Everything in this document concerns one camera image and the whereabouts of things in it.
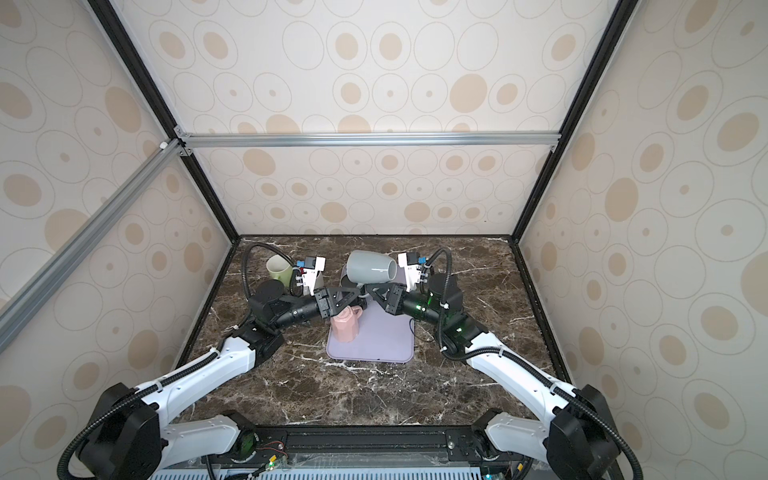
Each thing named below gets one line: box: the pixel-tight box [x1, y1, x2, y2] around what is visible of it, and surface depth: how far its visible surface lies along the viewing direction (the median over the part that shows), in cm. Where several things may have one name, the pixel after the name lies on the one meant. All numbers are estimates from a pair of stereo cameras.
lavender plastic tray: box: [326, 296, 415, 364], surface depth 93 cm
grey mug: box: [346, 249, 398, 284], surface depth 71 cm
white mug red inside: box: [299, 268, 318, 296], surface depth 68 cm
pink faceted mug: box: [331, 306, 363, 343], surface depth 89 cm
